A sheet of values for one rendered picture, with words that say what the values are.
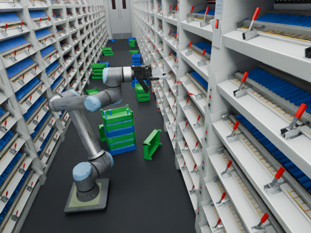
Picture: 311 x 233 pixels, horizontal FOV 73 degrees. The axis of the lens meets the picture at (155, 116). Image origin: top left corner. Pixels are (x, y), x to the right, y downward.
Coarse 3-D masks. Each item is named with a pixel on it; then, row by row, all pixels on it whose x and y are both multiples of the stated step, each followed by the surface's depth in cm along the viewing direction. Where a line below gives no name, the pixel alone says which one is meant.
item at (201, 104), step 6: (180, 72) 159; (186, 72) 158; (192, 72) 160; (180, 78) 160; (192, 84) 143; (186, 90) 147; (192, 90) 136; (192, 96) 129; (204, 96) 124; (198, 102) 121; (204, 102) 118; (204, 108) 107; (204, 114) 112
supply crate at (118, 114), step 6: (120, 108) 229; (126, 108) 232; (102, 114) 222; (108, 114) 227; (114, 114) 226; (120, 114) 226; (126, 114) 226; (132, 114) 215; (108, 120) 208; (114, 120) 211; (120, 120) 213
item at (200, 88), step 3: (189, 75) 152; (186, 78) 153; (189, 78) 150; (192, 78) 146; (192, 81) 144; (195, 81) 140; (195, 84) 137; (198, 84) 135; (198, 87) 132; (201, 87) 129; (201, 90) 126; (204, 90) 125; (204, 93) 122
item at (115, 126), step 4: (132, 120) 218; (104, 124) 214; (116, 124) 213; (120, 124) 215; (124, 124) 217; (128, 124) 219; (132, 124) 220; (108, 128) 212; (112, 128) 214; (116, 128) 215
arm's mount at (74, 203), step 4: (100, 184) 182; (76, 188) 180; (100, 188) 179; (100, 192) 175; (72, 196) 172; (72, 200) 169; (76, 200) 168; (92, 200) 168; (96, 200) 168; (72, 204) 165; (76, 204) 165; (80, 204) 165; (84, 204) 165; (88, 204) 165; (92, 204) 164; (96, 204) 164
